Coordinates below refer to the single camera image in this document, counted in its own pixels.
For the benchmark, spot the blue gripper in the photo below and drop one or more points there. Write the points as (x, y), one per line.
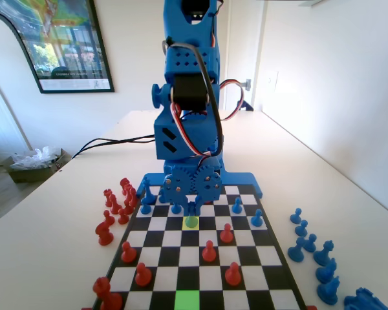
(191, 185)

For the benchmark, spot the blue chess queen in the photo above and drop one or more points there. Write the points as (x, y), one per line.
(191, 223)
(325, 255)

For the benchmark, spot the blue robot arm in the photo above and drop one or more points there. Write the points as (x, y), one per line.
(194, 58)

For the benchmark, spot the tall blue chess king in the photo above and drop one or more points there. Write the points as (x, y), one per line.
(147, 192)

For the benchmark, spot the red chess pawn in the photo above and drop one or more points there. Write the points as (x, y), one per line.
(107, 215)
(209, 253)
(128, 254)
(226, 234)
(233, 276)
(123, 219)
(143, 276)

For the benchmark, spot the red chess piece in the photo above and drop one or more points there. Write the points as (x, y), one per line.
(128, 210)
(132, 195)
(107, 193)
(115, 208)

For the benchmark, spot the red chess rook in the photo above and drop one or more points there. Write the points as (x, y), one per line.
(125, 182)

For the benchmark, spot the red chess knight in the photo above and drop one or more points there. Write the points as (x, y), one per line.
(103, 235)

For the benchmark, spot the blue chess knight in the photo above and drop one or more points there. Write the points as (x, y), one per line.
(326, 272)
(329, 292)

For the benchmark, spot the blue chess rook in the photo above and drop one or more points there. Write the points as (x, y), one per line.
(365, 301)

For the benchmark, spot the black and white chessboard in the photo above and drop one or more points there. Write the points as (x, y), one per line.
(194, 255)

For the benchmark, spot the blue table clamp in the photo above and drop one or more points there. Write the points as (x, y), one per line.
(248, 106)

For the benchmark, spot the white door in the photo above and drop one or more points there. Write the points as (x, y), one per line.
(244, 48)

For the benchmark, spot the clear plastic bag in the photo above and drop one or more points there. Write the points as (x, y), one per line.
(35, 158)

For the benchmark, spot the cardboard box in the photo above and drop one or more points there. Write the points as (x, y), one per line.
(29, 176)

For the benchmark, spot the framed poster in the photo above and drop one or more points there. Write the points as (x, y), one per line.
(68, 48)

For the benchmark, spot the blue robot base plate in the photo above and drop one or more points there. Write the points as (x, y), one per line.
(239, 178)

